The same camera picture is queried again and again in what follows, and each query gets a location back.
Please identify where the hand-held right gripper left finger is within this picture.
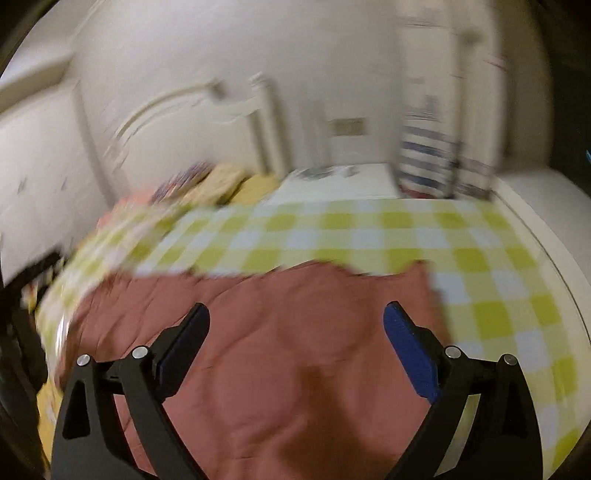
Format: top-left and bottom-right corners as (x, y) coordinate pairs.
(51, 302), (211, 480)

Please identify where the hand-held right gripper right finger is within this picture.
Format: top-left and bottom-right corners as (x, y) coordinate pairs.
(383, 301), (543, 480)

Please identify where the rust quilted jacket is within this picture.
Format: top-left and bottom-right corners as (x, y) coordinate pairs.
(60, 259), (444, 480)

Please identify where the yellow floral quilt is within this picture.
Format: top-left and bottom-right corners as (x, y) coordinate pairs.
(34, 378), (63, 462)

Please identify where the pink pillow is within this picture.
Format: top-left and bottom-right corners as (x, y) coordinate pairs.
(99, 185), (158, 222)

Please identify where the white nightstand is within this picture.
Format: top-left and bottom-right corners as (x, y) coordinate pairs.
(272, 162), (402, 204)

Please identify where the patterned round cushion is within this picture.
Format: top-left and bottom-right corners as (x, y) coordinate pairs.
(152, 161), (218, 199)

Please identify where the white window ledge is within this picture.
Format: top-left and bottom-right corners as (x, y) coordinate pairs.
(489, 168), (591, 462)

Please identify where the yellow pillow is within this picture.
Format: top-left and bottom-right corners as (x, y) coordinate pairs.
(235, 174), (280, 204)
(203, 161), (247, 204)

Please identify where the white wardrobe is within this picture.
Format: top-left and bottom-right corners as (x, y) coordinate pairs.
(0, 76), (116, 278)

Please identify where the white desk lamp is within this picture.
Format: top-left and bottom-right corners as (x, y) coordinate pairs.
(295, 102), (361, 181)

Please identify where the white bed headboard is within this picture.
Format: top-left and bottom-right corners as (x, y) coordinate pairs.
(104, 74), (282, 185)

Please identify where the boat print curtain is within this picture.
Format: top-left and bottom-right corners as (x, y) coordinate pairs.
(394, 0), (502, 199)

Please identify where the dark window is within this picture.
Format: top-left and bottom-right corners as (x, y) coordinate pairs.
(531, 0), (591, 185)

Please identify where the beige wall socket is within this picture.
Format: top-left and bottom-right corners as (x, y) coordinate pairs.
(328, 117), (368, 138)

